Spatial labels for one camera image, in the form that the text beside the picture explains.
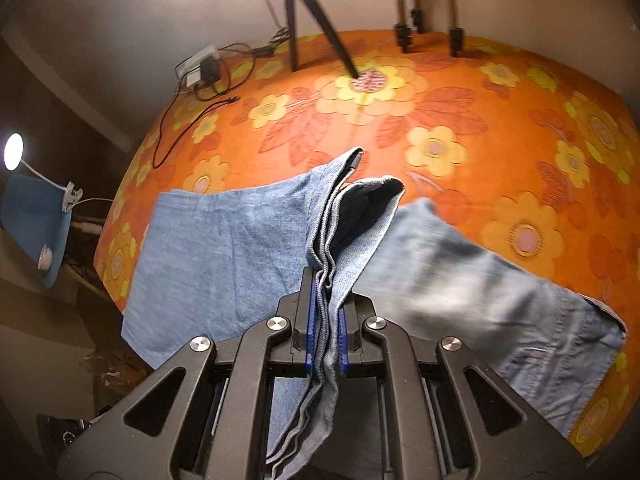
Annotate light blue denim pants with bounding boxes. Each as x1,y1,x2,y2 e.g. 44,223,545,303
122,148,627,479

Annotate orange floral bedsheet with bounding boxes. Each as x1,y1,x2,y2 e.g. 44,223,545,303
94,32,639,455

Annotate black power adapter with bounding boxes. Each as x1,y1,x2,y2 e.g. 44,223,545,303
200,55,221,86

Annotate white power strip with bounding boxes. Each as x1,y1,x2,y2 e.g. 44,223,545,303
175,44,220,87

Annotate white clip lamp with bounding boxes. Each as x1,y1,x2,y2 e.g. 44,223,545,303
2,132,113,212

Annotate small black tripod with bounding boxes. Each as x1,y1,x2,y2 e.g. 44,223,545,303
278,0,360,80

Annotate black cable on bed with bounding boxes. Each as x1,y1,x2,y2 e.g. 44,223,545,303
150,29,292,170

